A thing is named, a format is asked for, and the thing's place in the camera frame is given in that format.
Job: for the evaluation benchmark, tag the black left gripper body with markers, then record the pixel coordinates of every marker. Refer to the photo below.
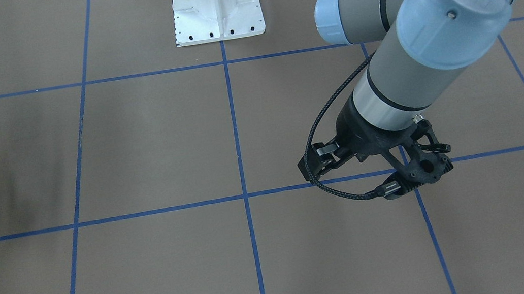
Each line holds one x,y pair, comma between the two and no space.
359,140

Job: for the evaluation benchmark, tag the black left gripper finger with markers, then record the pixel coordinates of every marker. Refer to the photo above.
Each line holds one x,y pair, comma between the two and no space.
315,165
322,150

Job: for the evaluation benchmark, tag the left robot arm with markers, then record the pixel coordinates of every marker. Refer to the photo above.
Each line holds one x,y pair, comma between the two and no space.
424,46

